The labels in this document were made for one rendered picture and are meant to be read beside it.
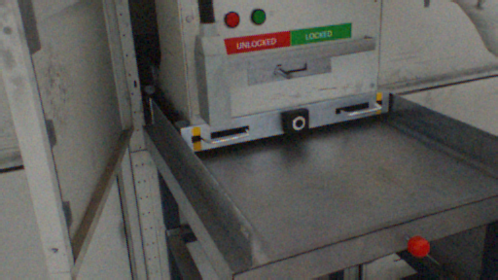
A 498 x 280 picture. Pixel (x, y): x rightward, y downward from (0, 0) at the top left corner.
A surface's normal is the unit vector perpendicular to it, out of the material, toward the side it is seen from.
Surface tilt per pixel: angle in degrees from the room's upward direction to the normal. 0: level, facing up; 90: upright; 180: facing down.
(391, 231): 90
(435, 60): 89
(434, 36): 90
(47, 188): 90
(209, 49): 61
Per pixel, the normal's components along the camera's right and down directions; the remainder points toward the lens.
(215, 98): 0.39, 0.32
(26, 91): 0.09, 0.36
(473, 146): -0.92, 0.18
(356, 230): -0.04, -0.93
